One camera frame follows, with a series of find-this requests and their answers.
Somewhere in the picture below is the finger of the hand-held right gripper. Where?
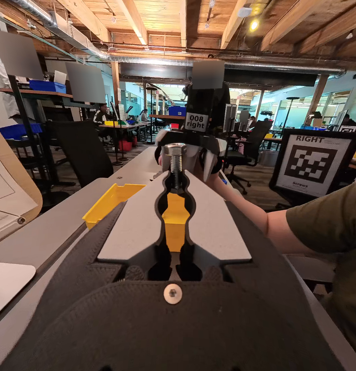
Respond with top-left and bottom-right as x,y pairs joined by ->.
202,139 -> 227,182
155,130 -> 171,174

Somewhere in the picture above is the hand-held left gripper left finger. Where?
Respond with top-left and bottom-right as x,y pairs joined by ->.
97,170 -> 174,280

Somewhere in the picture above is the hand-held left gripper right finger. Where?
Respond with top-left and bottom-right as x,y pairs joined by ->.
179,170 -> 253,280

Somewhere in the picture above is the steel hex bolt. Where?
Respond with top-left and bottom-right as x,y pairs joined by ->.
169,155 -> 183,194

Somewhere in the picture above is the yellow plastic bin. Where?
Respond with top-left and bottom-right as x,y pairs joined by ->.
82,183 -> 186,252

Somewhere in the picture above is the person's right forearm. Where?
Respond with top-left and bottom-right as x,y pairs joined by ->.
224,185 -> 288,254

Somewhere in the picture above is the person's right hand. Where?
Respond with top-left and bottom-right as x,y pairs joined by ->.
194,169 -> 229,200

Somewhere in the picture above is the black office chair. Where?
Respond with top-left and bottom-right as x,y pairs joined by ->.
46,119 -> 114,189
224,120 -> 275,195

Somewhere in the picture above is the black framed marker sign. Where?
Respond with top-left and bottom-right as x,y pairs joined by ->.
269,128 -> 356,205

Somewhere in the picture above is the wooden display board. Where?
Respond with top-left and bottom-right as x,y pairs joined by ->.
0,123 -> 43,245

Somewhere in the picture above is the printed instruction sheet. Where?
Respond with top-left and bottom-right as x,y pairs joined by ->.
0,151 -> 39,236

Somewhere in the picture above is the white stand base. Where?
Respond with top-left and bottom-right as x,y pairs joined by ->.
0,262 -> 36,319

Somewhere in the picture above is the black metal shelving rack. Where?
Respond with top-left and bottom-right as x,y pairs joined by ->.
0,74 -> 80,186

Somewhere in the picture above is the silver ventilation duct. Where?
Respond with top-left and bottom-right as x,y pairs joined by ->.
8,0 -> 347,73

